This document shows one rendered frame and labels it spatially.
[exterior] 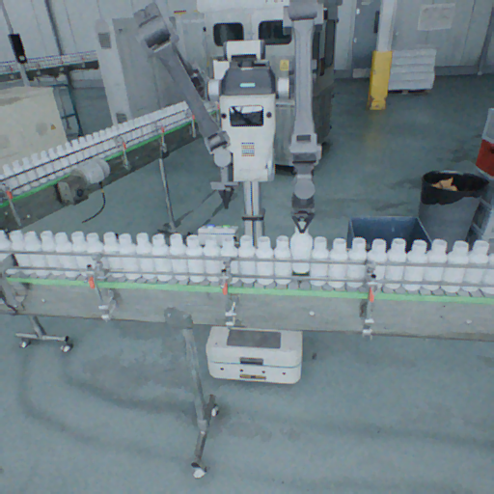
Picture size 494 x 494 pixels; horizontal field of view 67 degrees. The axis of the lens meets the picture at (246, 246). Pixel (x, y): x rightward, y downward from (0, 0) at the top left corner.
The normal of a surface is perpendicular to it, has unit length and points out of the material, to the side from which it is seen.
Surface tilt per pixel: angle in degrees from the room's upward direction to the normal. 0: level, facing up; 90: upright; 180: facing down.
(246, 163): 90
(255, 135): 90
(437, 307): 90
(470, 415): 0
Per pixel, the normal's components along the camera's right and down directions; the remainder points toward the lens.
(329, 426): -0.05, -0.85
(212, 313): -0.13, 0.52
